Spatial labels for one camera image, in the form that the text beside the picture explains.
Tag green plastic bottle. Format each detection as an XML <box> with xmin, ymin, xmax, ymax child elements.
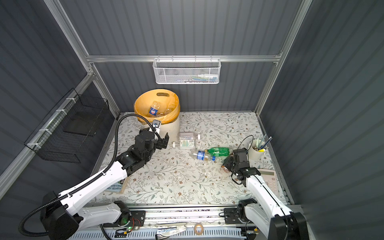
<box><xmin>207</xmin><ymin>147</ymin><xmax>230</xmax><ymax>157</ymax></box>

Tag clear bottle blue label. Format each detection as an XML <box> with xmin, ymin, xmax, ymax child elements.
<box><xmin>192</xmin><ymin>151</ymin><xmax>216</xmax><ymax>162</ymax></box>
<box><xmin>148</xmin><ymin>101</ymin><xmax>162</xmax><ymax>118</ymax></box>

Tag clear bottle white label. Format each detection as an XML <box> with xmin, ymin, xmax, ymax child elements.
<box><xmin>172</xmin><ymin>140</ymin><xmax>197</xmax><ymax>150</ymax></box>

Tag square clear bottle white cap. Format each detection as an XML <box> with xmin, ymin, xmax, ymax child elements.
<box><xmin>178</xmin><ymin>132</ymin><xmax>201</xmax><ymax>140</ymax></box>

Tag brown coffee bottle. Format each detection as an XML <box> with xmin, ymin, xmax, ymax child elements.
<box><xmin>221</xmin><ymin>164</ymin><xmax>232</xmax><ymax>174</ymax></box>

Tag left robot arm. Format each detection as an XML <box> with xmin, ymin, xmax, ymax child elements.
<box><xmin>18</xmin><ymin>118</ymin><xmax>169</xmax><ymax>240</ymax></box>

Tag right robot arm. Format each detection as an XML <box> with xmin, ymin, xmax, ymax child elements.
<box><xmin>222</xmin><ymin>148</ymin><xmax>310</xmax><ymax>240</ymax></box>

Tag white ribbed trash bin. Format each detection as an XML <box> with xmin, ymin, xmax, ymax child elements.
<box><xmin>149</xmin><ymin>117</ymin><xmax>180</xmax><ymax>145</ymax></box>

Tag orange bin liner bag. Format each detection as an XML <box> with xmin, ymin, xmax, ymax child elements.
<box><xmin>134</xmin><ymin>89</ymin><xmax>181</xmax><ymax>124</ymax></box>

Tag white pen holder cup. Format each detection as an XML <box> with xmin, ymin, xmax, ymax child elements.
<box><xmin>248</xmin><ymin>135</ymin><xmax>270</xmax><ymax>161</ymax></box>

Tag pink calculator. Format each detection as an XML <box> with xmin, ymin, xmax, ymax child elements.
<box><xmin>259</xmin><ymin>169</ymin><xmax>279</xmax><ymax>197</ymax></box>

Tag illustrated paperback book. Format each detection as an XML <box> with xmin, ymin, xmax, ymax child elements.
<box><xmin>105</xmin><ymin>179</ymin><xmax>129</xmax><ymax>194</ymax></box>

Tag tape roll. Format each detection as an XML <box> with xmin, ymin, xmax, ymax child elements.
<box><xmin>194</xmin><ymin>223</ymin><xmax>204</xmax><ymax>236</ymax></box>

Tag silver foil wrapper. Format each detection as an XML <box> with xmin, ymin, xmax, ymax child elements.
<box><xmin>155</xmin><ymin>226</ymin><xmax>187</xmax><ymax>240</ymax></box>

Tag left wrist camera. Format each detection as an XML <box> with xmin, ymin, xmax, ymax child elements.
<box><xmin>152</xmin><ymin>120</ymin><xmax>162</xmax><ymax>129</ymax></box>

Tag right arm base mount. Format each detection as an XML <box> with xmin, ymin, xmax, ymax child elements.
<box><xmin>219</xmin><ymin>208</ymin><xmax>243</xmax><ymax>225</ymax></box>

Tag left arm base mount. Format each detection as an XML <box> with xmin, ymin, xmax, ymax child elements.
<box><xmin>103</xmin><ymin>211</ymin><xmax>146</xmax><ymax>228</ymax></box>

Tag black wire side basket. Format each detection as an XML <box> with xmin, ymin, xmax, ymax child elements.
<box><xmin>25</xmin><ymin>91</ymin><xmax>110</xmax><ymax>164</ymax></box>

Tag white wire wall basket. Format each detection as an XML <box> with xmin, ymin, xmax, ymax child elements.
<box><xmin>153</xmin><ymin>58</ymin><xmax>222</xmax><ymax>85</ymax></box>

